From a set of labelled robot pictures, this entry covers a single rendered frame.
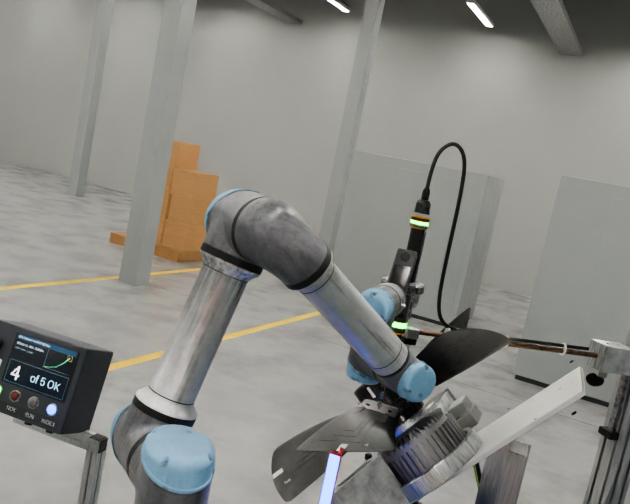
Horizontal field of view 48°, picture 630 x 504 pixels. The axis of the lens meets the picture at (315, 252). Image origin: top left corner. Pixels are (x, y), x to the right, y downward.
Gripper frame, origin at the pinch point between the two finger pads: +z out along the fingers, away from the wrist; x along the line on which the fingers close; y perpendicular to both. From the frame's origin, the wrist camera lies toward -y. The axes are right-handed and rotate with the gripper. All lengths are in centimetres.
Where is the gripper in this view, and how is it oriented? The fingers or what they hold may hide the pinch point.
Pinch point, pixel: (409, 281)
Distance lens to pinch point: 173.4
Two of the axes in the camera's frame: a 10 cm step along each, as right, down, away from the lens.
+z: 3.3, -0.6, 9.4
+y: -1.9, 9.7, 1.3
